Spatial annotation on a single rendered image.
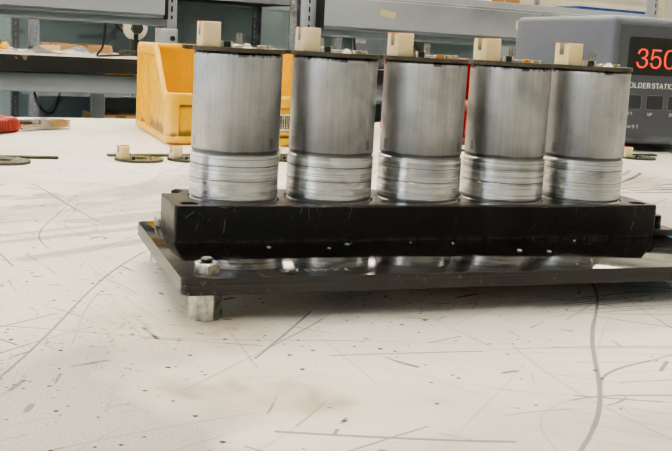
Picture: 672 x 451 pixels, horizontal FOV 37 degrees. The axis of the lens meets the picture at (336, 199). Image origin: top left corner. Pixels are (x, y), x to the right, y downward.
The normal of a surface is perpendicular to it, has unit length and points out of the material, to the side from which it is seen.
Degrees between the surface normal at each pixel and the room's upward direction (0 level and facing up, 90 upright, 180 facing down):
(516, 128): 90
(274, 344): 0
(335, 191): 90
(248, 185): 90
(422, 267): 0
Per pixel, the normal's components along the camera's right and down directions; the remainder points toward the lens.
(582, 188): -0.23, 0.14
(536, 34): -0.96, -0.01
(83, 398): 0.05, -0.99
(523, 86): 0.20, 0.16
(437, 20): 0.46, 0.16
